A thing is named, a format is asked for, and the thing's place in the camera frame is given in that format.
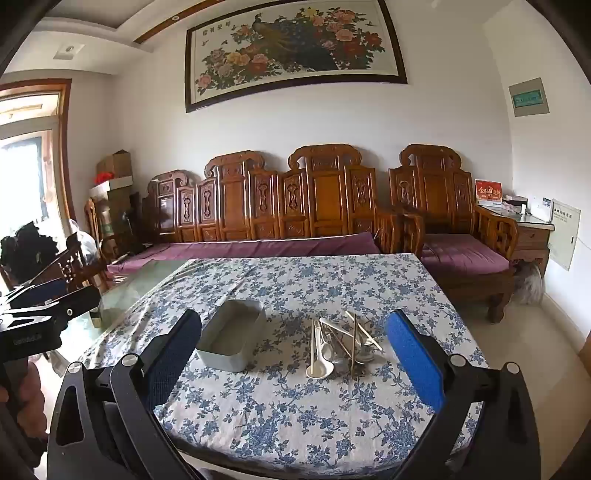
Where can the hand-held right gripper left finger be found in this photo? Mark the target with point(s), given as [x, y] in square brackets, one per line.
[173, 355]

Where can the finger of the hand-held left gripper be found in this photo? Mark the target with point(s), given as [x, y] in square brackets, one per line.
[41, 293]
[78, 302]

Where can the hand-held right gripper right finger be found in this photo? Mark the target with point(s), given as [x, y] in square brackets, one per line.
[415, 360]

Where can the white ceramic soup spoon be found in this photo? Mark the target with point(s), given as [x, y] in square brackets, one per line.
[364, 354]
[320, 368]

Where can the grey metal rectangular container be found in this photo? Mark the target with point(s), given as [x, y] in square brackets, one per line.
[231, 332]

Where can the metal spoon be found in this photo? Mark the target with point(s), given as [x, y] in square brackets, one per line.
[334, 353]

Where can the person's left hand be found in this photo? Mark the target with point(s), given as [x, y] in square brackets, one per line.
[36, 401]

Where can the small bottle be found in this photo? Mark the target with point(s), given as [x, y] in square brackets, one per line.
[97, 317]

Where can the dark lattice-back chair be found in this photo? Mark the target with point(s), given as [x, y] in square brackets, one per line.
[69, 267]

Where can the black clothing pile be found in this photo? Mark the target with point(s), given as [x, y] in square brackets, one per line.
[27, 249]

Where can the white plastic bag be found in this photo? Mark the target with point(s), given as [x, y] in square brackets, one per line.
[85, 240]

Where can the curved-back wooden chair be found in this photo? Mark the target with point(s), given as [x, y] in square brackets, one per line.
[94, 226]

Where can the stack of boxes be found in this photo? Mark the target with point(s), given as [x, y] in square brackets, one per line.
[113, 212]

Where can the purple armchair cushion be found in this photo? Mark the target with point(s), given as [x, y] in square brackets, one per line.
[461, 254]

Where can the purple sofa cushion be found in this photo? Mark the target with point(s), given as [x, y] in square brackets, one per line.
[240, 251]

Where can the red flowers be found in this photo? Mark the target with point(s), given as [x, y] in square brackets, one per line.
[104, 177]

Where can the blue floral tablecloth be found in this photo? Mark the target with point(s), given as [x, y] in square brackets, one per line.
[286, 415]

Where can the grey plastic bag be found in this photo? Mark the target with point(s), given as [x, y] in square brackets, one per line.
[528, 284]

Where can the brown cardboard box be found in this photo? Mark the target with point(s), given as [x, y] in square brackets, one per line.
[115, 164]

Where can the carved wooden armchair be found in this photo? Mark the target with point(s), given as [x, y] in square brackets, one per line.
[434, 194]

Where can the wooden side table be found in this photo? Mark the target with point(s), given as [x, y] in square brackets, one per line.
[531, 237]

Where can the carved wooden sofa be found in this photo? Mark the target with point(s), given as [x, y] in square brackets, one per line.
[323, 194]

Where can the white electrical panel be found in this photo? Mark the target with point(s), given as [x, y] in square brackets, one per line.
[564, 233]

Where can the small white box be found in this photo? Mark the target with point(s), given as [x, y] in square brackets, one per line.
[545, 206]

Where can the framed peacock flower painting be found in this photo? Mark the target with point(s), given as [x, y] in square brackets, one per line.
[295, 50]

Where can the wooden door frame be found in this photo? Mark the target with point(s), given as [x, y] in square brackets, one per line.
[64, 147]

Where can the green wall sign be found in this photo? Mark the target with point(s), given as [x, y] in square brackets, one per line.
[529, 98]

